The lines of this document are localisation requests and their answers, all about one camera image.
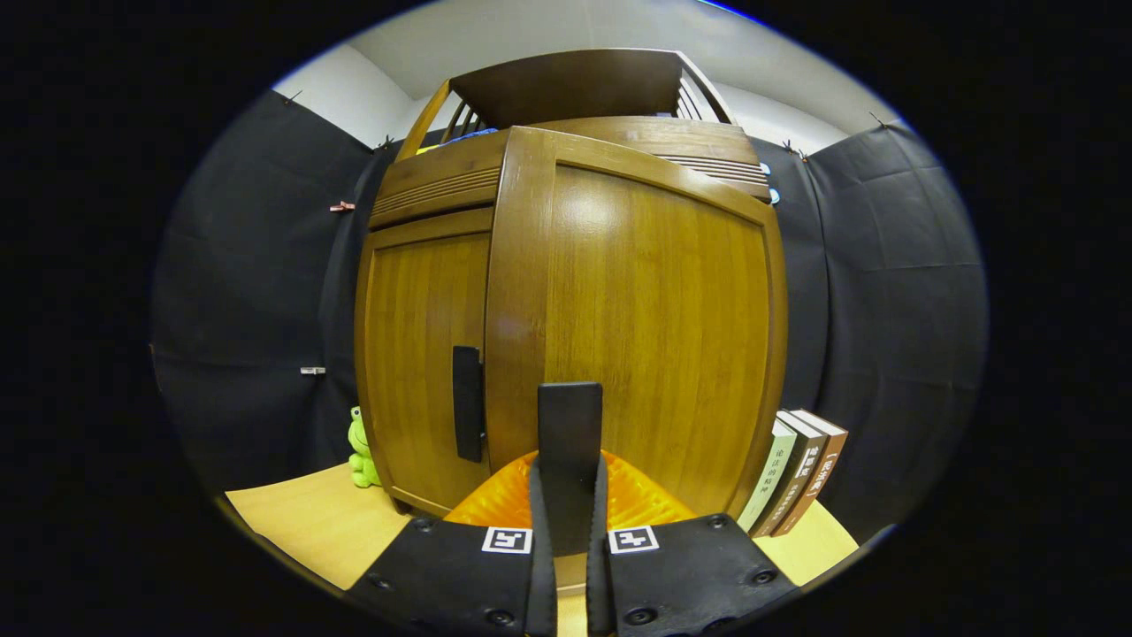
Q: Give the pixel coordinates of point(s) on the brown tall book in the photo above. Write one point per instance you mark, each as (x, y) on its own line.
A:
(822, 469)

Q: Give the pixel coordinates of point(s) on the wooden shoe cabinet door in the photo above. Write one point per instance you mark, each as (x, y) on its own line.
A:
(424, 310)
(654, 310)

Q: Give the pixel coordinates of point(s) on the green frog plush toy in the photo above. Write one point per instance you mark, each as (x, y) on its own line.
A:
(361, 456)

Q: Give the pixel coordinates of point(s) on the blue folded cloth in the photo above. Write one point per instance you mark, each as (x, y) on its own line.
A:
(473, 135)

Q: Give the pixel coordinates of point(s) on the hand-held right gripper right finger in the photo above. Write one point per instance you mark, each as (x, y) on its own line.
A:
(699, 575)

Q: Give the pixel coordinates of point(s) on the wooden cabinet drawer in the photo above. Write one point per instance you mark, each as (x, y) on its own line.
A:
(433, 186)

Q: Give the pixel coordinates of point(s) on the wooden double-door shoe cabinet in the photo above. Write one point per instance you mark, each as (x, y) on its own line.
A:
(566, 84)

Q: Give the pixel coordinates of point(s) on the dark tall book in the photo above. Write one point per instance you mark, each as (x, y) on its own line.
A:
(796, 478)

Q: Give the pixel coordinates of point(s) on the pale green tall book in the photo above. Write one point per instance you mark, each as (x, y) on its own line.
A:
(771, 478)

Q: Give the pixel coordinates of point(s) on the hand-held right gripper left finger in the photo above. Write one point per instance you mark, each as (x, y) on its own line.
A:
(442, 575)

